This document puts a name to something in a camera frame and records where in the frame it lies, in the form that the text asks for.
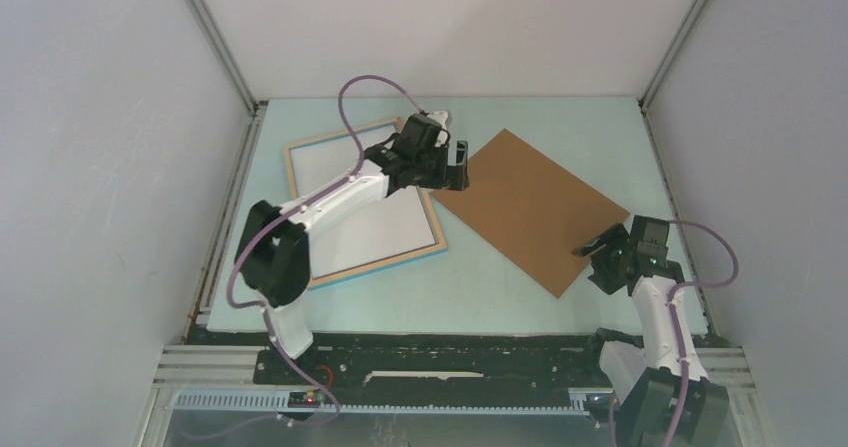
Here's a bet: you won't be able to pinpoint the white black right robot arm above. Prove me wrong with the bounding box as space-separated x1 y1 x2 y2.
573 215 729 446

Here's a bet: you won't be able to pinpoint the white cable duct strip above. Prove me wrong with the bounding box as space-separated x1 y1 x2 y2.
173 390 591 416

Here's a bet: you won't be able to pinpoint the hot air balloon photo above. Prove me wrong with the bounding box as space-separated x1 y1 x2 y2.
300 162 401 251

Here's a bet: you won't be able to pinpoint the right corner aluminium rail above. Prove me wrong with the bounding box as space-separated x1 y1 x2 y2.
639 0 711 114

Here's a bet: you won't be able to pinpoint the wooden picture frame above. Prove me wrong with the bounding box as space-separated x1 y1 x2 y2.
283 130 448 290

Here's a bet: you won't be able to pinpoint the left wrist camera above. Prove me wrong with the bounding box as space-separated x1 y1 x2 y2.
423 110 452 131

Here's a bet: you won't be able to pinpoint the left corner aluminium rail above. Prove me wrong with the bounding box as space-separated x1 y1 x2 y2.
184 0 259 116

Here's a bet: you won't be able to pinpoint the brown frame backing board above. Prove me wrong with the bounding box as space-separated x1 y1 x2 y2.
432 130 629 298

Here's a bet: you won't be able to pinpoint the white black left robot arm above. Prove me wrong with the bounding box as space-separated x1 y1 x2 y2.
226 111 470 384

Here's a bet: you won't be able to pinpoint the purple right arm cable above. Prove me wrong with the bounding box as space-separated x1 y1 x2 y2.
606 219 741 447

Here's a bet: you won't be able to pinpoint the corner aluminium rail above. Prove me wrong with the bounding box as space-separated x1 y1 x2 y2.
184 0 259 116
639 0 711 114

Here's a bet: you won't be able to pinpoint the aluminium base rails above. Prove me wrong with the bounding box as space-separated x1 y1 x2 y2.
132 344 770 447

